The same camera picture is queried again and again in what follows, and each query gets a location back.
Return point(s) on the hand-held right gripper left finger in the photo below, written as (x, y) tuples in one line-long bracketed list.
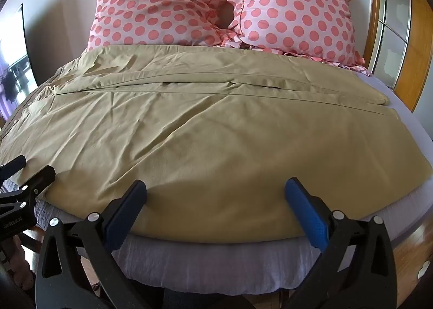
[(126, 211)]

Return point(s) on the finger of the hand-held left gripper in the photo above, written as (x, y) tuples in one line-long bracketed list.
[(40, 177), (16, 163)]

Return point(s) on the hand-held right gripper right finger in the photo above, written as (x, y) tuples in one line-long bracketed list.
[(305, 214)]

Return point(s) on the olive tan bed sheet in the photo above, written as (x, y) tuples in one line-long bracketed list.
[(216, 146)]

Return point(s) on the person's bare foot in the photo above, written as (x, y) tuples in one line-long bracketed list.
[(21, 270)]

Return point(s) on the bed with lavender sheet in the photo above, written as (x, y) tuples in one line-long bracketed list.
[(203, 263)]

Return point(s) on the pink polka dot pillow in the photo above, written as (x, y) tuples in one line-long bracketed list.
[(152, 8), (291, 14)]

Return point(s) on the wooden wardrobe with glass panels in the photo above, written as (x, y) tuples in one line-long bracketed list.
[(394, 25)]

